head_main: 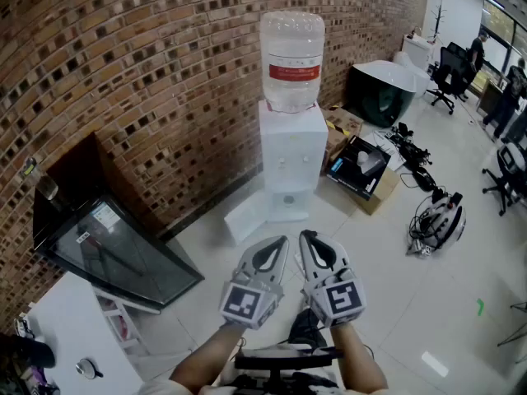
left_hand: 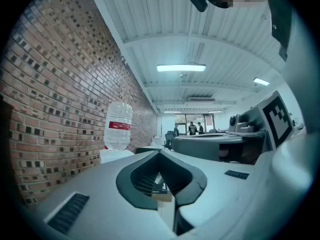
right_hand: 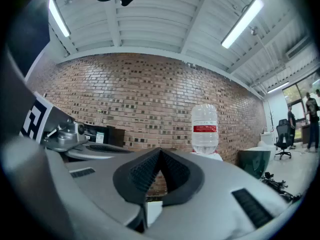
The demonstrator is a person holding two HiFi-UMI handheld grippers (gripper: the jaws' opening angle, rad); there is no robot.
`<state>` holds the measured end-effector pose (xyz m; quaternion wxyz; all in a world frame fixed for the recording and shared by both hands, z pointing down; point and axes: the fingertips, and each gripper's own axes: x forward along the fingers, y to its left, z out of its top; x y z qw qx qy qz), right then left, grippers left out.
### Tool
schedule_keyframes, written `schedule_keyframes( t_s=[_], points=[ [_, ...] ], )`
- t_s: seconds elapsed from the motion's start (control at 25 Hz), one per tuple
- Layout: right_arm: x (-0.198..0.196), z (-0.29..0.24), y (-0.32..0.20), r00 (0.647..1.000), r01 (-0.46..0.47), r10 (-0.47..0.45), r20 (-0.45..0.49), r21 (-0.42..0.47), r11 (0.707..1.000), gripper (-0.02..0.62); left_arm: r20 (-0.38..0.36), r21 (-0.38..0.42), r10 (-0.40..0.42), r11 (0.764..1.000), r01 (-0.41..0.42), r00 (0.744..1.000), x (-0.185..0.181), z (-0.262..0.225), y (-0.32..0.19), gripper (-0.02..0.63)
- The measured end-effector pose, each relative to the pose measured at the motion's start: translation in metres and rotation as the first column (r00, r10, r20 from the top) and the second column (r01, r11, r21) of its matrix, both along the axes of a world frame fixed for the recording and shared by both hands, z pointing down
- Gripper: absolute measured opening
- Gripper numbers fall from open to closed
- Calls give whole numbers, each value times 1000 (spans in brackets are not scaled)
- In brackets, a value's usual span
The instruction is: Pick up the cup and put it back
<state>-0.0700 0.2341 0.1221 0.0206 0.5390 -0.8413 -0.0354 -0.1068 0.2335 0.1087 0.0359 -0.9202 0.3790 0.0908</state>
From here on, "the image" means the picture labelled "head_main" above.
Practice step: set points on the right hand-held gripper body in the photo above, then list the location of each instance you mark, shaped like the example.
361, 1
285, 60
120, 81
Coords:
341, 298

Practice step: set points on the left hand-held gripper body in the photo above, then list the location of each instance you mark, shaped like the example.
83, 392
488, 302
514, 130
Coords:
241, 303

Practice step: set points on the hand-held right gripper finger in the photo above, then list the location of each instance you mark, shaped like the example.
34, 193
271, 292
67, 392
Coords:
304, 261
345, 261

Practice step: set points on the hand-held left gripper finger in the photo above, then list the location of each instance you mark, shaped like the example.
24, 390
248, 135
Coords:
247, 261
278, 274

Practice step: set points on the white paper cup green print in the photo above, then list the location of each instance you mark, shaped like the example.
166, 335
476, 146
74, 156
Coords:
364, 159

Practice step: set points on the white water dispenser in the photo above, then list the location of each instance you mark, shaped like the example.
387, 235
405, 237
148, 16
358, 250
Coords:
294, 138

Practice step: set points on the person's left forearm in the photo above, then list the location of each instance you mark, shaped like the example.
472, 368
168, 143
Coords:
206, 360

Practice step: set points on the person's right forearm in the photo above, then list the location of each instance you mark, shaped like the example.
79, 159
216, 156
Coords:
358, 360

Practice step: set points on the white dispenser door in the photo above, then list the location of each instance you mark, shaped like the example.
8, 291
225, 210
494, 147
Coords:
247, 220

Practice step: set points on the person's black shoe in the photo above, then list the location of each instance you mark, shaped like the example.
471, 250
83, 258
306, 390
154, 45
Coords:
304, 327

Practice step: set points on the black flat bar device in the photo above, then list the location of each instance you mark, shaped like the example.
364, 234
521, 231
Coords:
288, 358

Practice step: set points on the plain brown cardboard box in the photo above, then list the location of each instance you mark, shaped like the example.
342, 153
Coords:
383, 198

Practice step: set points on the black product box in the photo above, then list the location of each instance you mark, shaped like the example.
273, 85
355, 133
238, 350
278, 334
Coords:
358, 179

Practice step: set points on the white helmet-shaped device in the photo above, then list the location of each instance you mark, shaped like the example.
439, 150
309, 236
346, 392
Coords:
446, 224

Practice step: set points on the person's patterned shirt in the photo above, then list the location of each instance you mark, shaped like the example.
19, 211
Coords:
154, 387

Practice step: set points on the black glass-door fridge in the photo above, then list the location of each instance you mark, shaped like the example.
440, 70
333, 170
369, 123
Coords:
123, 253

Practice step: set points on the taped brown cardboard box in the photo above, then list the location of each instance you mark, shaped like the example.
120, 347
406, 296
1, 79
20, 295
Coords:
343, 126

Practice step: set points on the white table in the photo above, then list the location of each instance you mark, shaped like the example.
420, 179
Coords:
74, 323

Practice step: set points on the black tripod stand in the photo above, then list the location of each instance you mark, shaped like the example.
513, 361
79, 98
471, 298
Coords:
514, 328

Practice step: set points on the white-backed office chair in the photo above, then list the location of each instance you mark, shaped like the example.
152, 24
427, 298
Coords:
510, 167

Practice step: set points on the clear water jug red label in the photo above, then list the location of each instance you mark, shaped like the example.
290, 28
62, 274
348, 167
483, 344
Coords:
292, 47

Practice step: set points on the brown wooden desk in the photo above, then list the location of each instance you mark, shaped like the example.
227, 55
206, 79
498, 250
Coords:
488, 95

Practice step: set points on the black office chair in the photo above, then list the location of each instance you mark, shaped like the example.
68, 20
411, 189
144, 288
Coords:
450, 68

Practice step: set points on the clear glass jar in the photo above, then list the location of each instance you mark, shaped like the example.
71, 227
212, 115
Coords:
41, 179

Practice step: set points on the black coat rack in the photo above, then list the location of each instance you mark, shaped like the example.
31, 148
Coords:
438, 19

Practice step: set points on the large glass window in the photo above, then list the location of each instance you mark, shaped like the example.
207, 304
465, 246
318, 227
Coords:
500, 27

